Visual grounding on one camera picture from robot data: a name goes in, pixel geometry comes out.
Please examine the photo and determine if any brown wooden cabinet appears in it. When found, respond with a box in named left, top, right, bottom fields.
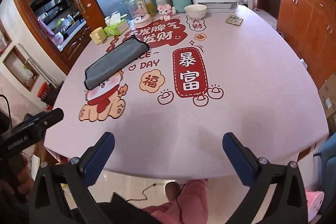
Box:
left=277, top=0, right=335, bottom=88

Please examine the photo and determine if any pink printed tablecloth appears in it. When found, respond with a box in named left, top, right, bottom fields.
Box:
left=45, top=6, right=328, bottom=178

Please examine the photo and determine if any teal cup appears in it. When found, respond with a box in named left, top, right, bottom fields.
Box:
left=172, top=0, right=192, bottom=13

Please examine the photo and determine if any blue chair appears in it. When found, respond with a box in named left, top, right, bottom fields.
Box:
left=313, top=133, right=335, bottom=213

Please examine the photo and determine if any pink block cat figure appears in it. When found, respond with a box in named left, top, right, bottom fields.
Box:
left=157, top=4, right=176, bottom=21

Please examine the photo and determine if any red basket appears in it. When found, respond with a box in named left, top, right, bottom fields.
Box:
left=37, top=82, right=50, bottom=100

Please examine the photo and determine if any small patterned coaster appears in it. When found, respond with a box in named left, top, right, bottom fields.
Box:
left=226, top=15, right=243, bottom=26

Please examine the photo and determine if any yellow liquid glass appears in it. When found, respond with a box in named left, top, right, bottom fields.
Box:
left=145, top=0, right=155, bottom=17

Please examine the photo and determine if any glass dome with pink base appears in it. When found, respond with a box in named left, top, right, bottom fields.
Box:
left=127, top=0, right=152, bottom=28

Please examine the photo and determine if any green tissue box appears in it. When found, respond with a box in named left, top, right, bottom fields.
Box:
left=104, top=19, right=129, bottom=36

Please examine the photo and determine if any cardboard box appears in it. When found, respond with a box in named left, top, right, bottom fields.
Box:
left=318, top=74, right=336, bottom=135

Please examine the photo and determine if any yellow mug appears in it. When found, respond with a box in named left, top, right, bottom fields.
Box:
left=90, top=27, right=107, bottom=45

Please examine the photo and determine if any white ceramic bowl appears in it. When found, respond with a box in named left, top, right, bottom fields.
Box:
left=184, top=4, right=207, bottom=20

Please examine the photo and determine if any purple and grey towel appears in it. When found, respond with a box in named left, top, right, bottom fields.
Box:
left=84, top=35, right=150, bottom=90

